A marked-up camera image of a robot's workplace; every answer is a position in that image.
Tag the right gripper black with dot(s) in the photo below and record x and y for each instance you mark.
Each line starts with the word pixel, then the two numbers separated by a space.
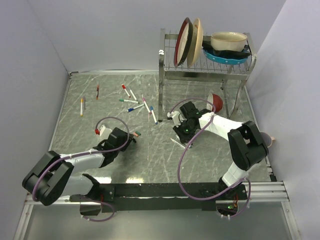
pixel 183 138

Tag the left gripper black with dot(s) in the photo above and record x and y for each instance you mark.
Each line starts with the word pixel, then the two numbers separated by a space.
pixel 130 137

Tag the dark blue marker pen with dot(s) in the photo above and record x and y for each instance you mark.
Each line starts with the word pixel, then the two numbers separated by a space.
pixel 134 108

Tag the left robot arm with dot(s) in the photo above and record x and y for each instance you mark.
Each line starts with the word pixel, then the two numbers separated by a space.
pixel 56 175

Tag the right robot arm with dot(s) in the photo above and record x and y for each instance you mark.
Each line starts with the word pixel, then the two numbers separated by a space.
pixel 246 142

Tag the green capped marker pen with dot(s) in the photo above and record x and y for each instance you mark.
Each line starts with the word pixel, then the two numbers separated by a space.
pixel 129 101

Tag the pink marker pen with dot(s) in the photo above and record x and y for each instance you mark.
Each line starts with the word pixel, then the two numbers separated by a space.
pixel 145 104

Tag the white marker pen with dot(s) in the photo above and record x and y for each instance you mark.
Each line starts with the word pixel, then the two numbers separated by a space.
pixel 133 95

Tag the red marker pen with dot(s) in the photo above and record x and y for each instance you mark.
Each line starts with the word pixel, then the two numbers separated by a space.
pixel 126 91

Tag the yellow marker pen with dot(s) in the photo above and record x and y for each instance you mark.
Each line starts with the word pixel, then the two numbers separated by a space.
pixel 81 107

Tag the red white bowl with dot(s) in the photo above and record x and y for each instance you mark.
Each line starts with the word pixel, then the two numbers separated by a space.
pixel 215 100

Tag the steel dish rack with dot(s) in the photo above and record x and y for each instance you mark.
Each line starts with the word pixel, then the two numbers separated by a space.
pixel 203 70

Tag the blue dotted dish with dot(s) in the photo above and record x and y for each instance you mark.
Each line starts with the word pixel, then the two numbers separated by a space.
pixel 227 61

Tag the purple pink mug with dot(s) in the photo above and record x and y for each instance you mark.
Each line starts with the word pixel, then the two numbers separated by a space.
pixel 267 139

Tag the beige plate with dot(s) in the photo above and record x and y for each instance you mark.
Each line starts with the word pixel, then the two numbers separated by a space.
pixel 196 43

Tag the black square plate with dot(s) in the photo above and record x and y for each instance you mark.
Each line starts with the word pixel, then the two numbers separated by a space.
pixel 229 54

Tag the red black plate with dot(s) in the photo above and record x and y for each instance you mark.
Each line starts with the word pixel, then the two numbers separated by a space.
pixel 183 42

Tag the cream ceramic bowl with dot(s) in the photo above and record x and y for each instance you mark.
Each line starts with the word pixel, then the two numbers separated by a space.
pixel 228 41

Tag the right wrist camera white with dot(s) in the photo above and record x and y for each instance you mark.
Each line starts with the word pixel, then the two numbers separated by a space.
pixel 174 115

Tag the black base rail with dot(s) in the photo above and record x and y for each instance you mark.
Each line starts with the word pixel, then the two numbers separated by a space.
pixel 149 197

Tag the aluminium frame rail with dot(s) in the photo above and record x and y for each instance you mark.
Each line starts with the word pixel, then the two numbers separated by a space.
pixel 261 192

